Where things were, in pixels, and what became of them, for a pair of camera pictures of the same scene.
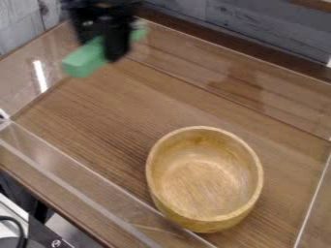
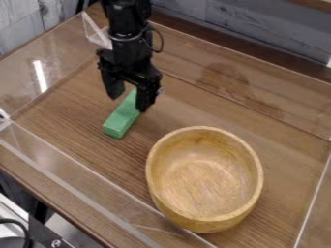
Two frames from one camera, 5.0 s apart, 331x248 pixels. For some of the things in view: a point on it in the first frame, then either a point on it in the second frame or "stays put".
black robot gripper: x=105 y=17 to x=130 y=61
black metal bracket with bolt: x=43 y=236 stays put
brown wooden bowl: x=203 y=177 stays put
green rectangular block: x=86 y=58 to x=125 y=117
